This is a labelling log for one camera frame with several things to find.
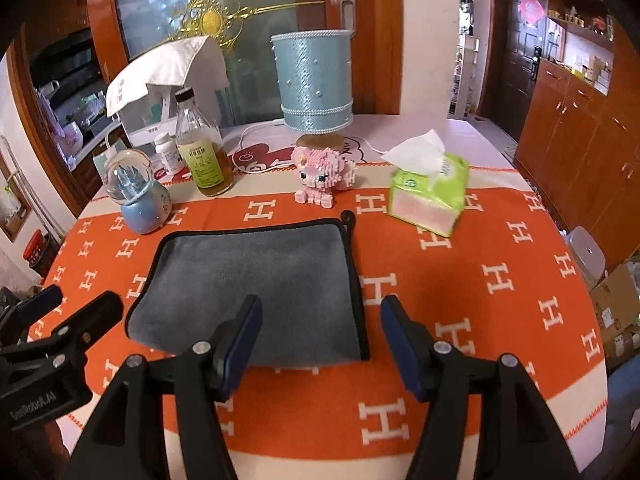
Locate glass sliding door wooden frame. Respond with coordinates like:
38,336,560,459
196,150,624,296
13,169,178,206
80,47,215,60
87,0,402,125

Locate pink brick pig figure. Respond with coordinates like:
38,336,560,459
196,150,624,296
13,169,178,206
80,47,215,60
292,146,356,209

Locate light blue table lamp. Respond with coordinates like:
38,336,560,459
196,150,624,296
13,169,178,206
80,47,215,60
270,29,354,152

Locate blue snow globe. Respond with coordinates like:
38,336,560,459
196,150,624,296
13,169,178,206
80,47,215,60
103,148,172,234

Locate cardboard box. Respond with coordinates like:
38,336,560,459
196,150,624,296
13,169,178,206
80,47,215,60
590,261,639,370

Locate white plastic stool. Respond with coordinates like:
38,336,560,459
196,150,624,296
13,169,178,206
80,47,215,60
565,226,605,290

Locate dark entrance door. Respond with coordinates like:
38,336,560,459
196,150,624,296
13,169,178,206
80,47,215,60
492,0,547,142

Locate white storage box with cloth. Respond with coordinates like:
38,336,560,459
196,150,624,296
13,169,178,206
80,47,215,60
106,36,229,150

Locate wooden cabinet wall unit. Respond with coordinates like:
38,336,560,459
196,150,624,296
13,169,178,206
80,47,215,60
515,0,639,269

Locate green tissue pack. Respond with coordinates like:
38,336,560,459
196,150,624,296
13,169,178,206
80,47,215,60
381,129,470,237

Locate small white pill bottle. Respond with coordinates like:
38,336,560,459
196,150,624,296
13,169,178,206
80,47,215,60
153,132,184,176

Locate glass bottle green label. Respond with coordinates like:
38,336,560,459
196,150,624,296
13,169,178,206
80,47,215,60
175,87,233,196

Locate purple and grey towel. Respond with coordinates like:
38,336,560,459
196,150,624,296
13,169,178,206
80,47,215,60
125,210,370,368

